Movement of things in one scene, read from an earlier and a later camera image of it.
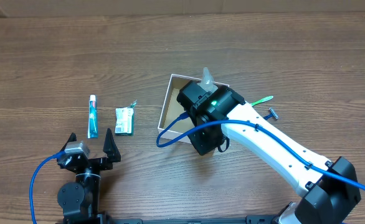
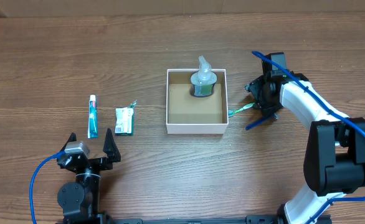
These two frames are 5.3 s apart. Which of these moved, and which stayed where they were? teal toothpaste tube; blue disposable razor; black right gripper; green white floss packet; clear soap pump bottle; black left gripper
Moved: clear soap pump bottle; black right gripper
Stayed: green white floss packet; black left gripper; teal toothpaste tube; blue disposable razor
